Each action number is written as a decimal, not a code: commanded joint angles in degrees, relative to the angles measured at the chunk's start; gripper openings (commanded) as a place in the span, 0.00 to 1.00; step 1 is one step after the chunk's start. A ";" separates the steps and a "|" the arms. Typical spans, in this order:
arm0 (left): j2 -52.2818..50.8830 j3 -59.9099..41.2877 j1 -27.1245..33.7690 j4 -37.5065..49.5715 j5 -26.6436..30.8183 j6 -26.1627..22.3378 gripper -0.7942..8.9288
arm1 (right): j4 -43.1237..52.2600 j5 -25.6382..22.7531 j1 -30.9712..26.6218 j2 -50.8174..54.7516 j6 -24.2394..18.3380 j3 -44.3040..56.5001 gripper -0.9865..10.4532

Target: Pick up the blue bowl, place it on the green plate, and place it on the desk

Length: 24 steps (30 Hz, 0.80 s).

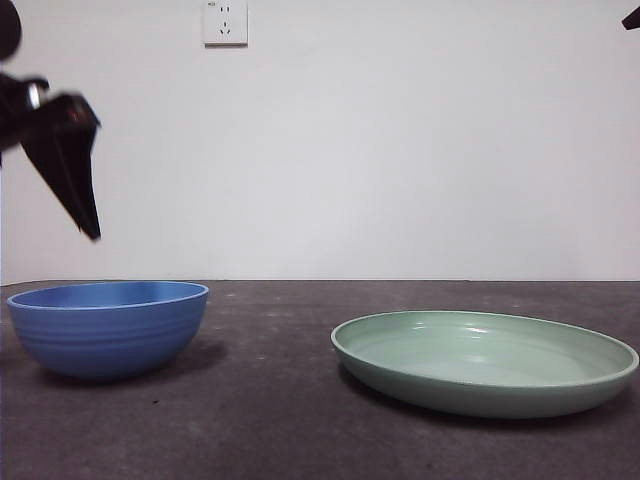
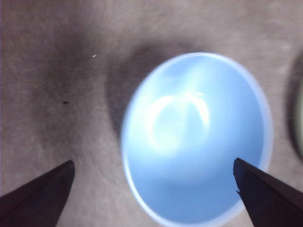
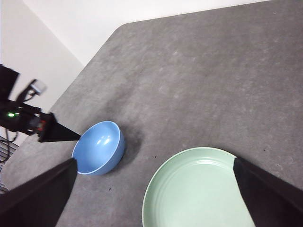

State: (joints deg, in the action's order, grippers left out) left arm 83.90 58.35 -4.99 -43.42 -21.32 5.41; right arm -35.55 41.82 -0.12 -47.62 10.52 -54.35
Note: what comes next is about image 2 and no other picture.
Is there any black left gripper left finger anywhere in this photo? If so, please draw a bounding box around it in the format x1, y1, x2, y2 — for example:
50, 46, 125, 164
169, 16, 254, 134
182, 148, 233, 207
0, 160, 76, 227

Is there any blue ribbed bowl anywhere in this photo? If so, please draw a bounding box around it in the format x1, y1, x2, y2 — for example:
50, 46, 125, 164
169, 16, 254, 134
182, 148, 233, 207
120, 52, 274, 227

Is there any pale green round plate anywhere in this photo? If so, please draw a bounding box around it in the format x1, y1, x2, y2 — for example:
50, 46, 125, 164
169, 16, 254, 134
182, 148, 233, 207
289, 50, 303, 164

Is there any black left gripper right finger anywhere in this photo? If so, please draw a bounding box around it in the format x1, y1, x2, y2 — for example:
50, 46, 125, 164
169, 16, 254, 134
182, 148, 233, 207
232, 157, 303, 227

